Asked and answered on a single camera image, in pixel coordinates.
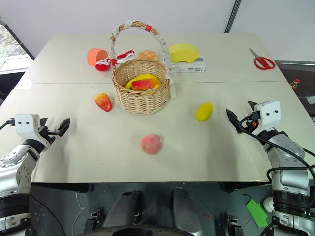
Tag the white tape roll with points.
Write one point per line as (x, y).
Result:
(267, 204)

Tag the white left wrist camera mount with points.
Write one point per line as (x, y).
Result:
(25, 125)

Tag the pink toy peach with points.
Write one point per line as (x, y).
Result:
(151, 144)

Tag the red white toy apple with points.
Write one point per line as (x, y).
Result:
(101, 66)

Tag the green paper tag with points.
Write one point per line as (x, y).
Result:
(257, 212)

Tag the red orange mango fruit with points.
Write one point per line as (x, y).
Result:
(103, 102)

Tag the window with black frame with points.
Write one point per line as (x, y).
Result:
(9, 41)

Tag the red yellow toy mango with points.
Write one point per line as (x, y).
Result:
(142, 84)

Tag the orange plastic cup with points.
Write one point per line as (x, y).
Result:
(94, 56)

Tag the orange toy cantaloupe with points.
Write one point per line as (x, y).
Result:
(147, 54)

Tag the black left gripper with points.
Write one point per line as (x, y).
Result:
(48, 134)

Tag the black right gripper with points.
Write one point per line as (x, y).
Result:
(252, 124)

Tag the yellow toy banana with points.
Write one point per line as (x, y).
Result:
(142, 77)

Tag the white cardboard box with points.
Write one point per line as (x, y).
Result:
(189, 68)

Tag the bottle with red cap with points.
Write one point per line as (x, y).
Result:
(294, 84)

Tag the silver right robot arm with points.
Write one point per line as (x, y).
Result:
(290, 177)

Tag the yellow curved foam block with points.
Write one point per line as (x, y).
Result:
(183, 52)

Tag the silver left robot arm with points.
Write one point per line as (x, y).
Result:
(17, 162)

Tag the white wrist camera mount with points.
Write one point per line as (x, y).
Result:
(269, 113)
(25, 125)

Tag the grey ceiling post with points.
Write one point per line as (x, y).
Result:
(233, 16)

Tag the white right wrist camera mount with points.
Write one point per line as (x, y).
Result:
(269, 113)

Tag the yellow toy lemon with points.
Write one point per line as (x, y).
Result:
(204, 111)

